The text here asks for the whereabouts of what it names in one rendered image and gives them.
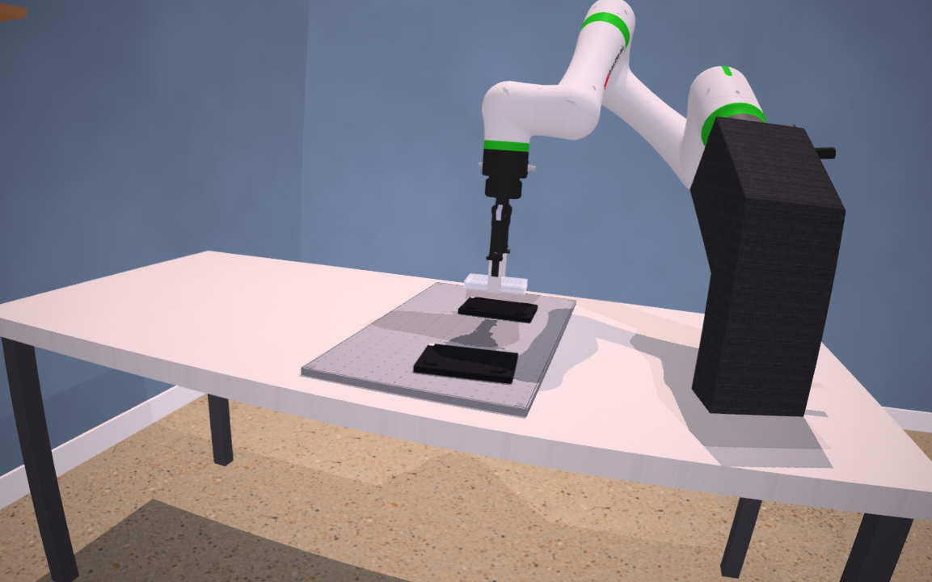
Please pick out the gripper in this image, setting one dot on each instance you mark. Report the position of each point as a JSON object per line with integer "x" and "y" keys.
{"x": 502, "y": 190}

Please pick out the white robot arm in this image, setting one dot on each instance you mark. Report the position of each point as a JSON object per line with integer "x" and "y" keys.
{"x": 513, "y": 112}

